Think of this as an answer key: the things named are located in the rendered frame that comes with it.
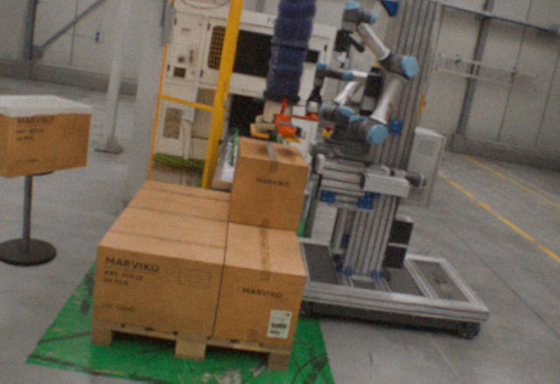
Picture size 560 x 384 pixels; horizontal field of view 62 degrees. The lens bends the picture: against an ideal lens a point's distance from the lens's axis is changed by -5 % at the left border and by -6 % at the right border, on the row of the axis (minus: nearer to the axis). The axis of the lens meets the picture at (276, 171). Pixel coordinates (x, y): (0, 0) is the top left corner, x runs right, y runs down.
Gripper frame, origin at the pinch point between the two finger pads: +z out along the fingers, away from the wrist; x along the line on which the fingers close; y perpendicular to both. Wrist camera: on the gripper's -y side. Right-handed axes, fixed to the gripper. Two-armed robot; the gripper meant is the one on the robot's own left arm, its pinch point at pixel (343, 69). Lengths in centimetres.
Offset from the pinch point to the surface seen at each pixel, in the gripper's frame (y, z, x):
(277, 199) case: 21, 80, -13
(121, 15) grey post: 223, -18, -352
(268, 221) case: 24, 94, -13
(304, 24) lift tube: 22.7, -21.1, -32.8
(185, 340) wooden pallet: 58, 142, 49
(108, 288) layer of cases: 98, 119, 50
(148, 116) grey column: 129, 66, -144
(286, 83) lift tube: 26.6, 14.3, -32.9
